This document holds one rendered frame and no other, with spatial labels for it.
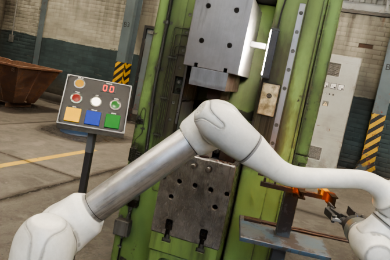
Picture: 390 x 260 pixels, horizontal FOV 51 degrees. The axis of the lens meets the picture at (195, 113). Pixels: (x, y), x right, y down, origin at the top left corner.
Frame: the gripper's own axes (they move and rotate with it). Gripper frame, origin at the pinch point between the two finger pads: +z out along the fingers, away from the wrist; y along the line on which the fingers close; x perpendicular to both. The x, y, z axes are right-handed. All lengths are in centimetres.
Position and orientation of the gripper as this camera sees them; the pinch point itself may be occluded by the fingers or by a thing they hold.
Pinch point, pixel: (340, 209)
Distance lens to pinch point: 167.5
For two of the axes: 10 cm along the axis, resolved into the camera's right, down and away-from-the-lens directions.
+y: 9.8, 2.0, -0.6
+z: 0.8, -0.8, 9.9
